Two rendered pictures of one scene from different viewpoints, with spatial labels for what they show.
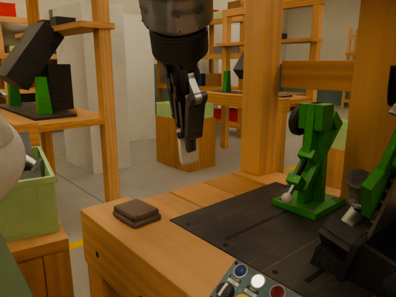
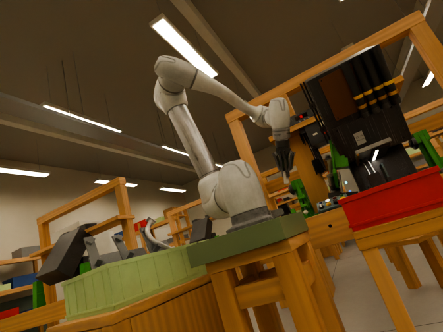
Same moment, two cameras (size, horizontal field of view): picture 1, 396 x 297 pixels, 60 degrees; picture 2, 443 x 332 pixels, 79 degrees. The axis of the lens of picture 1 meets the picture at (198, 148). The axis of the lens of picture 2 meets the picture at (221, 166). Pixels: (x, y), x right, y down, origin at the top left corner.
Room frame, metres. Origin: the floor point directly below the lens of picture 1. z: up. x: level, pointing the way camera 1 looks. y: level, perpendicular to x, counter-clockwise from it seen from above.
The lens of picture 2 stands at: (-0.58, 0.93, 0.87)
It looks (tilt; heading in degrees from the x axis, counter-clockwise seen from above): 17 degrees up; 333
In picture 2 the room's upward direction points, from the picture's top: 18 degrees counter-clockwise
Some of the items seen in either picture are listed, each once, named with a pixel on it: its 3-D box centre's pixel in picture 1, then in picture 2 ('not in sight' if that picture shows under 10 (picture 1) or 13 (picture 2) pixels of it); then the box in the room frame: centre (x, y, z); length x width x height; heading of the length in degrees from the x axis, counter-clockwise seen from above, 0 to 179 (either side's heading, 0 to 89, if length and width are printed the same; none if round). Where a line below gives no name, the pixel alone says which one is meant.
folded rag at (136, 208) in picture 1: (136, 211); not in sight; (0.77, 0.15, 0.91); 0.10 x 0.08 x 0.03; 43
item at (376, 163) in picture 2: not in sight; (378, 166); (0.49, -0.62, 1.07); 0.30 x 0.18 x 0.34; 41
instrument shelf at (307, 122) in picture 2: not in sight; (331, 116); (0.65, -0.65, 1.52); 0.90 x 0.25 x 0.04; 41
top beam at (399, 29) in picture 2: not in sight; (311, 76); (0.68, -0.68, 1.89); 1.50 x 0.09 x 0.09; 41
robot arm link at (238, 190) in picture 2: not in sight; (238, 187); (0.38, 0.40, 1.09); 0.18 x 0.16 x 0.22; 2
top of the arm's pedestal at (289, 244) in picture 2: not in sight; (262, 251); (0.38, 0.40, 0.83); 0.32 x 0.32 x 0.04; 39
